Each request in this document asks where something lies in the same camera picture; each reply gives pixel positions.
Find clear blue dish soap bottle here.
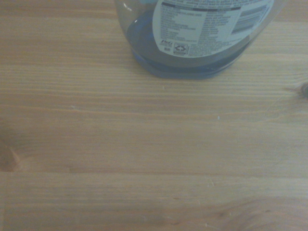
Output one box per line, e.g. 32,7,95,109
114,0,287,80

